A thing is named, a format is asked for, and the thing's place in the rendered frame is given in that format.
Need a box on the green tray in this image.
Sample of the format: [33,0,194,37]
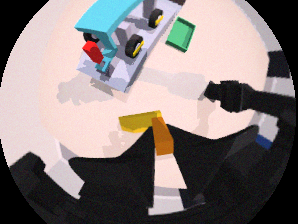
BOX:
[166,16,197,53]
[169,20,193,48]

